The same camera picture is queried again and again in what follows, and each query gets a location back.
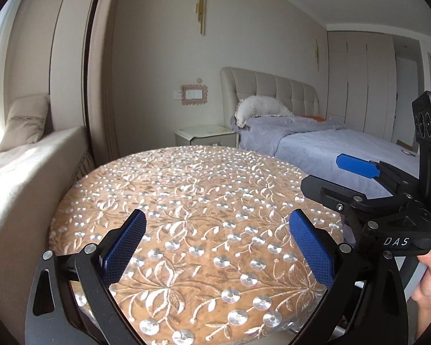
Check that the beige tufted headboard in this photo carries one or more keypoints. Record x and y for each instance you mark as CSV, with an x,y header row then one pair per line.
x,y
273,86

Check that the white wall socket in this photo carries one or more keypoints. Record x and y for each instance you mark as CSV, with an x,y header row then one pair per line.
x,y
178,95

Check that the beige built-in wardrobe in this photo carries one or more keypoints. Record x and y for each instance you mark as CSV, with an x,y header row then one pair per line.
x,y
362,86

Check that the bed with lavender blanket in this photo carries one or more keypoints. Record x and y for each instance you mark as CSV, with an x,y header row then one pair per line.
x,y
309,143

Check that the small gold wall lamp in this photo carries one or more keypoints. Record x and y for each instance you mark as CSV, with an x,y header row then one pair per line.
x,y
317,55

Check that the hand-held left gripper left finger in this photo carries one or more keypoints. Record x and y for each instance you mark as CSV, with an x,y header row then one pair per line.
x,y
127,244

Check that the white nightstand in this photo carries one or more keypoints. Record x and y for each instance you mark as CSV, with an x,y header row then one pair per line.
x,y
204,134

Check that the beige window seat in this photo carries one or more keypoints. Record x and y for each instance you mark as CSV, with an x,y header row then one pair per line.
x,y
28,172

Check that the large gold wall lamp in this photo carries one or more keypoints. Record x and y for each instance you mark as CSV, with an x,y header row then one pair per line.
x,y
201,10

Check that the round table with embroidered cloth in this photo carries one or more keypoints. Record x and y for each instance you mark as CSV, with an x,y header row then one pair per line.
x,y
201,194

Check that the white interior door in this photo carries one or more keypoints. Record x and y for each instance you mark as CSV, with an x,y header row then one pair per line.
x,y
406,97

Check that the framed wall switch panel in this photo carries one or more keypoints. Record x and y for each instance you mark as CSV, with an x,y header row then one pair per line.
x,y
194,95

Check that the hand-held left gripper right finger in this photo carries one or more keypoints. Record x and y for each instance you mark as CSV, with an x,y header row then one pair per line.
x,y
312,248

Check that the white frilled bed pillow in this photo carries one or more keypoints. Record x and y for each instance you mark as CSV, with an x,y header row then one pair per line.
x,y
262,106

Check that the beige throw cushion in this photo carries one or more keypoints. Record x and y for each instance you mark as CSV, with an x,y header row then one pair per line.
x,y
23,122

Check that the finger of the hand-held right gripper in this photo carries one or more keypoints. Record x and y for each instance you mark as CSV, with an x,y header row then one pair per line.
x,y
357,166
327,188

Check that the orange cloth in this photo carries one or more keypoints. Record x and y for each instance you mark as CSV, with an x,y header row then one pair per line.
x,y
314,118

